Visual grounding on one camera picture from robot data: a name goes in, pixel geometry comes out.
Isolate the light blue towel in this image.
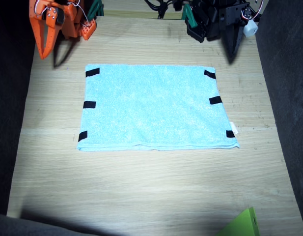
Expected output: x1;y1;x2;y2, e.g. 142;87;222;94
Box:
76;63;241;152

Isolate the lime green wedge box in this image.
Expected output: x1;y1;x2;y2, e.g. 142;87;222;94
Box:
216;207;261;236

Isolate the white power adapter cube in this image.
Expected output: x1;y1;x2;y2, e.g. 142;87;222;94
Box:
243;19;259;38

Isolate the orange arm servo wire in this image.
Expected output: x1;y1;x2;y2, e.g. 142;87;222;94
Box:
74;0;90;25

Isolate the black cable bundle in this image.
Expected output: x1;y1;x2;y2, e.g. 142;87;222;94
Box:
143;0;191;20

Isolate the green table clamp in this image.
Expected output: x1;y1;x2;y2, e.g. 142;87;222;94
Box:
87;0;105;22
182;4;198;28

